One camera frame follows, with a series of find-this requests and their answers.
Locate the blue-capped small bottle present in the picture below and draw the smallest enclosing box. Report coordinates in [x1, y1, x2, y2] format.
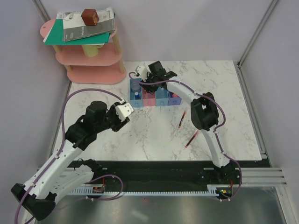
[134, 91, 141, 100]

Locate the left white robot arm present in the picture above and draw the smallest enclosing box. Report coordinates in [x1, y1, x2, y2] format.
[11, 100, 134, 221]

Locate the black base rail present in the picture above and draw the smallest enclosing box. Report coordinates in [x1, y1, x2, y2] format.
[70, 160, 243, 193]

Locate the white papers stack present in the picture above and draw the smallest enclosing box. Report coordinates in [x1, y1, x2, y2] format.
[57, 7, 114, 28]

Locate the cream cylinder on shelf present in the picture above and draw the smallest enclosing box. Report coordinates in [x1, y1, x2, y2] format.
[82, 45, 99, 57]

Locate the green folder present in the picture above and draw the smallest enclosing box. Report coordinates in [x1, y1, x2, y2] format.
[43, 19, 114, 46]

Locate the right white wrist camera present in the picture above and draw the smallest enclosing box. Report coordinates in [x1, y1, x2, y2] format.
[135, 66, 148, 81]

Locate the purple cable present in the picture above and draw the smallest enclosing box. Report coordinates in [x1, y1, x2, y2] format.
[128, 71, 243, 203]
[14, 88, 124, 224]

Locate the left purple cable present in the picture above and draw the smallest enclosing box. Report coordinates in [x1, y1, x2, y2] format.
[14, 88, 124, 224]

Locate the grey manual booklet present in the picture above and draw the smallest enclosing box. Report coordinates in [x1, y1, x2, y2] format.
[63, 19, 115, 42]

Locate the red pen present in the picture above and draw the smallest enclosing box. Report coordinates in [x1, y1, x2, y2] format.
[185, 131, 199, 148]
[178, 111, 186, 128]

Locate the pastel four-compartment drawer organizer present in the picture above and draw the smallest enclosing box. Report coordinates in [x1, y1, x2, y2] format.
[129, 78, 182, 108]

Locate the pink three-tier shelf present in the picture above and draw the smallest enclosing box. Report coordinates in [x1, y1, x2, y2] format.
[53, 32, 126, 84]

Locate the clear paperclip jar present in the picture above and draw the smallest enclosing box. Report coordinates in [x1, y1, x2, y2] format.
[130, 82, 142, 93]

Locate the white slotted cable duct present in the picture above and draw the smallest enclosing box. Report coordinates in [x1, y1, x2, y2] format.
[68, 185, 234, 196]

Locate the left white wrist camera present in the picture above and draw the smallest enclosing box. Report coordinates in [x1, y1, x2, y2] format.
[115, 103, 134, 121]

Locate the dark red cube box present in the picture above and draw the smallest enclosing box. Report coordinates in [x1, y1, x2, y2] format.
[81, 9, 99, 26]

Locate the pink-capped clear tube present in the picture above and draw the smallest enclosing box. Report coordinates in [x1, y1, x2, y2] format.
[170, 92, 179, 98]

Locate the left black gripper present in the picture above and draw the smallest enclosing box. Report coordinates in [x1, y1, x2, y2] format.
[95, 102, 130, 133]

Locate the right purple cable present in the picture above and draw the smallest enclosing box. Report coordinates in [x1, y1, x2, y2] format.
[128, 71, 243, 203]

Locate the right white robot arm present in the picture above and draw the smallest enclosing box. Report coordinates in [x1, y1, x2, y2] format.
[135, 61, 231, 184]

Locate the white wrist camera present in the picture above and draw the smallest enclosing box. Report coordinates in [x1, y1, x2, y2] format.
[115, 103, 134, 121]
[135, 66, 148, 81]

